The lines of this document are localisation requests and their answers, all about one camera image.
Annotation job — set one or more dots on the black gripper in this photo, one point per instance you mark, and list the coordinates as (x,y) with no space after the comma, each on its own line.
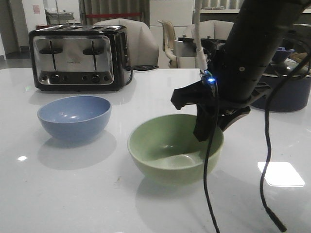
(228,82)

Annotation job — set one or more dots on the green bowl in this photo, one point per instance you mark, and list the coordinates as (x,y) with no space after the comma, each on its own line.
(166,151)

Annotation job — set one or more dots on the blue bowl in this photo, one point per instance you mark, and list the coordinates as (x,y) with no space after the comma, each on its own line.
(75,118)

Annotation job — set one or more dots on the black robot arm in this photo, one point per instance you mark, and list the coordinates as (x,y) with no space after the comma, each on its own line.
(256,34)

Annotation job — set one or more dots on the beige plastic chair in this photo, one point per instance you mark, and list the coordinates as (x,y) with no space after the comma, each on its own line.
(168,42)

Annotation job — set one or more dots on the beige armchair right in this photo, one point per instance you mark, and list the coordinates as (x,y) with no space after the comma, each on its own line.
(214,29)

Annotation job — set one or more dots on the beige armchair behind toaster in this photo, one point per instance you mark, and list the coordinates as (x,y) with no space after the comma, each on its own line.
(142,46)

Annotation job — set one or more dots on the dark blue saucepan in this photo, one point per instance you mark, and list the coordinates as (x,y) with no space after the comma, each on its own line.
(293,96)

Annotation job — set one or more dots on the glass pot lid blue knob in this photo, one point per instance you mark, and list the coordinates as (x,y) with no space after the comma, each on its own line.
(281,65)

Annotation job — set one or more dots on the red belt stanchion barrier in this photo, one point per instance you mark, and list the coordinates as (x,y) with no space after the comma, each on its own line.
(117,15)

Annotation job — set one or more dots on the black and silver toaster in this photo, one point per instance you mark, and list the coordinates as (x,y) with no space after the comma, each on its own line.
(80,58)

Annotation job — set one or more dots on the metal cart in hallway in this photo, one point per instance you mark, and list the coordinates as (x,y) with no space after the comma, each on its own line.
(56,18)

